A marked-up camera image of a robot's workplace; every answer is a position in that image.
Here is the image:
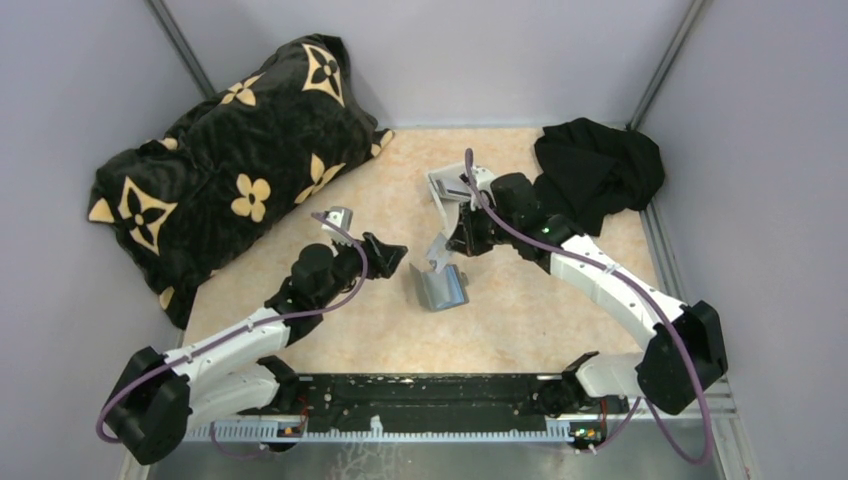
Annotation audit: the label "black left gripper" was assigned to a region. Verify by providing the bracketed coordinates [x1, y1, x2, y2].
[316, 230, 408, 309]

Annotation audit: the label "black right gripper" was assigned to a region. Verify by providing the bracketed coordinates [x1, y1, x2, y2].
[446, 197, 519, 258]

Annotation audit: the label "silver grey card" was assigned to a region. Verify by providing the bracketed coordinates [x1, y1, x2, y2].
[425, 232, 454, 273]

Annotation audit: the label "white plastic card tray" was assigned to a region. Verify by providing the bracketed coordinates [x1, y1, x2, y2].
[426, 163, 482, 234]

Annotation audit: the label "grey card holder wallet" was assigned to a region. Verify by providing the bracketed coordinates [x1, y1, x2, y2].
[410, 264, 470, 312]

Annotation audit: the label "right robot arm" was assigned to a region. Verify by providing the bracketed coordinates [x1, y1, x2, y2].
[448, 167, 728, 415]

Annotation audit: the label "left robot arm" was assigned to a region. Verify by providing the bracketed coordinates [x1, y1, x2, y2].
[96, 232, 408, 465]

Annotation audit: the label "grey cards in tray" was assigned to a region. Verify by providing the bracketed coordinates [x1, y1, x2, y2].
[435, 179, 473, 202]

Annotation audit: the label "black crumpled cloth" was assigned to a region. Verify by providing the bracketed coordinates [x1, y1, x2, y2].
[533, 118, 666, 237]

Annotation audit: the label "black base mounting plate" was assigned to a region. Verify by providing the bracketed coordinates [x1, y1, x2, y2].
[236, 372, 631, 435]

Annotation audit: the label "black floral pillow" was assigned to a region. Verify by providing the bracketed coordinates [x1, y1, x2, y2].
[88, 34, 394, 329]

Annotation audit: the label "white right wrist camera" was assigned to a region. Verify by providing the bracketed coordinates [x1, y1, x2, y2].
[469, 166, 497, 192]

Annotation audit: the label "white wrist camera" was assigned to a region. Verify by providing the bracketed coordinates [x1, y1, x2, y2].
[469, 166, 497, 192]
[321, 206, 353, 245]

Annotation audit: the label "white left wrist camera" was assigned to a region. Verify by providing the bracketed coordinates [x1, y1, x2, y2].
[321, 206, 353, 245]

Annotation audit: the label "white cable duct strip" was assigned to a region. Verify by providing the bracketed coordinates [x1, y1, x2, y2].
[183, 416, 573, 444]

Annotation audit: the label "aluminium frame rail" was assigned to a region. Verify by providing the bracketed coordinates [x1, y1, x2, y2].
[135, 372, 738, 425]

